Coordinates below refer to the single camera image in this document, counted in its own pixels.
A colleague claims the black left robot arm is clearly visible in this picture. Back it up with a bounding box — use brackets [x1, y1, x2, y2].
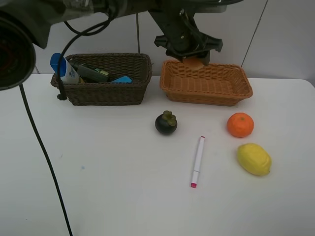
[0, 0, 231, 90]

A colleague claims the orange tangerine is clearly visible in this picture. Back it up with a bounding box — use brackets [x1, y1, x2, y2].
[226, 113, 254, 138]

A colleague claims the blue whiteboard eraser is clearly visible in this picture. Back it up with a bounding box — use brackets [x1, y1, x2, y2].
[110, 76, 132, 83]

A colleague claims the black cable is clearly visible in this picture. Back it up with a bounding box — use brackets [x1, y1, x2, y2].
[19, 21, 114, 236]

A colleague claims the dark purple mangosteen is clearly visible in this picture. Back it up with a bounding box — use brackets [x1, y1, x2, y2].
[155, 111, 178, 135]

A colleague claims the dark brown wicker basket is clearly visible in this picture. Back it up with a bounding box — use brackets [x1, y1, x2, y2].
[51, 53, 152, 106]

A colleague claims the white blue-capped shampoo bottle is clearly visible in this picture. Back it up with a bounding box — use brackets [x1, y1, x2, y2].
[50, 53, 81, 84]

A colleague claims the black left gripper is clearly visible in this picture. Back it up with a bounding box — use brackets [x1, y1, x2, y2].
[149, 9, 223, 66]

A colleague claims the orange wicker basket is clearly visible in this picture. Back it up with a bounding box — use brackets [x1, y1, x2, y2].
[159, 60, 253, 106]

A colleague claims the red orange peach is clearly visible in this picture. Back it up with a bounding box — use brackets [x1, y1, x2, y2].
[183, 57, 204, 70]

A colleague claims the yellow lemon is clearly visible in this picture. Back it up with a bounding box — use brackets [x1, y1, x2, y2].
[237, 143, 272, 176]

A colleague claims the white pink-capped marker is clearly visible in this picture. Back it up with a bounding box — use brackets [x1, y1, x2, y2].
[190, 136, 205, 188]

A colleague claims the dark green rectangular bottle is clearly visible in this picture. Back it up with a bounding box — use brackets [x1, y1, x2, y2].
[69, 60, 110, 83]

